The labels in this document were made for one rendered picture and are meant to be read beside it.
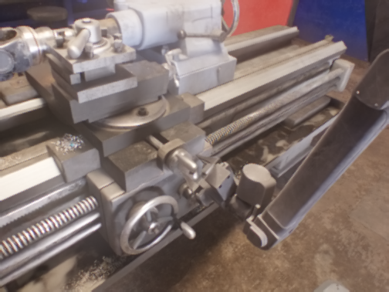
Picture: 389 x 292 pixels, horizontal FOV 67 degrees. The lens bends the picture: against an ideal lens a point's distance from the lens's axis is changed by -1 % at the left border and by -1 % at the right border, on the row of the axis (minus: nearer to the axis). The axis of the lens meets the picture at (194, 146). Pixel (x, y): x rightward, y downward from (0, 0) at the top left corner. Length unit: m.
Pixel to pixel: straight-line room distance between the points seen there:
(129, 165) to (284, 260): 1.17
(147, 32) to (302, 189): 0.75
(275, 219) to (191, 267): 1.10
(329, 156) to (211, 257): 1.27
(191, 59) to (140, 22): 0.24
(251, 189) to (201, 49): 0.74
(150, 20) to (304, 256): 1.41
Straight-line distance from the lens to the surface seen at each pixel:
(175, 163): 0.81
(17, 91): 1.24
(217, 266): 1.66
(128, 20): 1.07
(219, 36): 1.23
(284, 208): 0.57
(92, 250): 1.23
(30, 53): 0.94
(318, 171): 0.50
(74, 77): 0.80
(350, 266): 1.91
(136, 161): 0.83
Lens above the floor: 1.42
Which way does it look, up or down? 38 degrees down
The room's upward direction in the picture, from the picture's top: 6 degrees clockwise
